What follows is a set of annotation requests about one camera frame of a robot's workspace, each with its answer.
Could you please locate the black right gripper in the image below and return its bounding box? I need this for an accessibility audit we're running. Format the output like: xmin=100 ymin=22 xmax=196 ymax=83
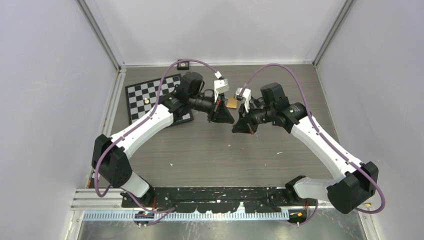
xmin=233 ymin=100 xmax=276 ymax=134

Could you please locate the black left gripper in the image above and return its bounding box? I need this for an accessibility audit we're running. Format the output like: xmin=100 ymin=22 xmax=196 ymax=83
xmin=188 ymin=90 xmax=234 ymax=124

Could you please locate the brass padlock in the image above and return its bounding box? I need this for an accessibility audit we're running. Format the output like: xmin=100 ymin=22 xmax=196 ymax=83
xmin=226 ymin=97 xmax=238 ymax=110

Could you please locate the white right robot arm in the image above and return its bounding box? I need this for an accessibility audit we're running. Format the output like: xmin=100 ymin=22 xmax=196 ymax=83
xmin=232 ymin=82 xmax=379 ymax=214

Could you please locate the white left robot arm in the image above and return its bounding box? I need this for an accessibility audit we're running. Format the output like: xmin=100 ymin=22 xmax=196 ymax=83
xmin=91 ymin=72 xmax=235 ymax=207

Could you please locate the small black square box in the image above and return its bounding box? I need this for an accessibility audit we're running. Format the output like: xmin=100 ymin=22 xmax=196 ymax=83
xmin=176 ymin=59 xmax=190 ymax=71

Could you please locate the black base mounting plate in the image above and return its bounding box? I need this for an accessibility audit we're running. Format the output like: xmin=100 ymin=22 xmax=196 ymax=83
xmin=121 ymin=186 xmax=317 ymax=214

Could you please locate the black white chessboard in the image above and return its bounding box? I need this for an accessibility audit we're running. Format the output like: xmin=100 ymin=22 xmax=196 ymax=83
xmin=125 ymin=73 xmax=182 ymax=124

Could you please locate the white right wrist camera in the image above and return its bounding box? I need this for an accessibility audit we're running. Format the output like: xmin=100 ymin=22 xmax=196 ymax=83
xmin=234 ymin=87 xmax=252 ymax=113

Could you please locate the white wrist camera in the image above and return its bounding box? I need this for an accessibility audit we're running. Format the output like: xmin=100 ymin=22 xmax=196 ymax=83
xmin=234 ymin=87 xmax=252 ymax=113
xmin=213 ymin=71 xmax=230 ymax=102

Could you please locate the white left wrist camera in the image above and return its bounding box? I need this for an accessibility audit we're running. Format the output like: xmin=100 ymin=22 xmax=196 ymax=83
xmin=213 ymin=71 xmax=230 ymax=102

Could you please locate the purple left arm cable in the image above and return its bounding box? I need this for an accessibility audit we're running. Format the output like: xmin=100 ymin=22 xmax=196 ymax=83
xmin=93 ymin=58 xmax=222 ymax=227

